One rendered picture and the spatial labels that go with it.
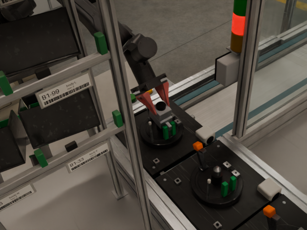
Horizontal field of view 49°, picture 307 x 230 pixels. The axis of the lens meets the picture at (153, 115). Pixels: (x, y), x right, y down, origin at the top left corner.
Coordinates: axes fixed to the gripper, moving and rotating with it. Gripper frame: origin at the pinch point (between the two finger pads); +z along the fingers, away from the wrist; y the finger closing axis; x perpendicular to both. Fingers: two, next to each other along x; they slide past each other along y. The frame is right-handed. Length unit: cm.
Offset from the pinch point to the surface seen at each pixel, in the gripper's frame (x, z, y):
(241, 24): -26.4, -11.5, 17.3
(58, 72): -42, -16, -29
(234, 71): -17.8, -1.5, 16.2
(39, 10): 289, -131, 38
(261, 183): -18.3, 28.0, 9.0
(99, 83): 53, -17, 1
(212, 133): -2.2, 13.9, 11.0
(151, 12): 253, -77, 145
